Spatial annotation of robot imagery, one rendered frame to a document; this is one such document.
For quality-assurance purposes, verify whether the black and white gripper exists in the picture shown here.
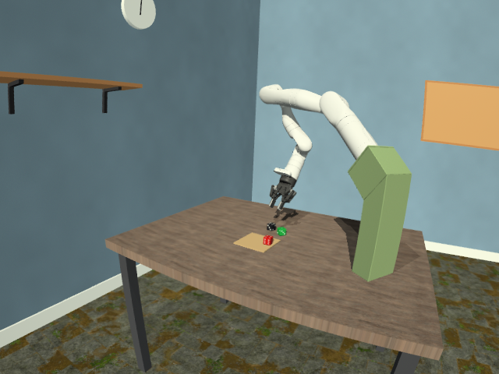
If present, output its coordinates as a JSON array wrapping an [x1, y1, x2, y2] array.
[[269, 175, 297, 210]]

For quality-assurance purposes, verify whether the tan flat mat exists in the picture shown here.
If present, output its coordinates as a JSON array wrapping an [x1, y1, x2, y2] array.
[[233, 233, 281, 252]]

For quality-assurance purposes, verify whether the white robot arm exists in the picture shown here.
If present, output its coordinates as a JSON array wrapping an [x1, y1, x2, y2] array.
[[259, 84, 377, 181]]

